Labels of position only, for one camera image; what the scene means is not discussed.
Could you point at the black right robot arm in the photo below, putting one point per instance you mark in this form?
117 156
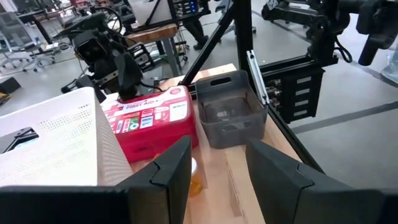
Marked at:
84 23

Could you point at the clear plastic bag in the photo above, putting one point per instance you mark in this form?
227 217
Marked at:
391 65

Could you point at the grey office chair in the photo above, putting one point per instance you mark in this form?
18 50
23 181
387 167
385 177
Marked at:
18 34

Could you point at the red first aid kit case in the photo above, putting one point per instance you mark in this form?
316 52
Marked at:
149 124

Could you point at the black aluminium table frame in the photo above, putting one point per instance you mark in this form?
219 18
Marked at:
243 31

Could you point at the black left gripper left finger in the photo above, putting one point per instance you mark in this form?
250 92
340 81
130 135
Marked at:
161 193

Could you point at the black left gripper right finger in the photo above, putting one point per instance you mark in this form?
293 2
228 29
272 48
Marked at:
295 199

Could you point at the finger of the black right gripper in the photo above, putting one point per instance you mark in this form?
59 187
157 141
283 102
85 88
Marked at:
129 77
98 91

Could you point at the white perforated plastic basket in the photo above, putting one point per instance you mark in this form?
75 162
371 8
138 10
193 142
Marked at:
62 140

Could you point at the person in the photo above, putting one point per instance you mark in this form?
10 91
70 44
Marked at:
197 34

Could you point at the wooden top work table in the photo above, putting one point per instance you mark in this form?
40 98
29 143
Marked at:
152 32

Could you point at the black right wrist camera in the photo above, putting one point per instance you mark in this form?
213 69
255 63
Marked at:
90 49

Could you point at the silver aluminium bar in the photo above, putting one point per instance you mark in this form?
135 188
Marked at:
256 77

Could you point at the white board panel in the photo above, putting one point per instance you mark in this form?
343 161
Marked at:
146 11

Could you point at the black electronics rack blue lights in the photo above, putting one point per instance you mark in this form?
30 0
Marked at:
191 7

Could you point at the dark grey plastic bin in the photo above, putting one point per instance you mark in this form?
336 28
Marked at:
230 133

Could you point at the orange pill bottle white cap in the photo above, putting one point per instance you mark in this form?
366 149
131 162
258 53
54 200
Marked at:
195 183

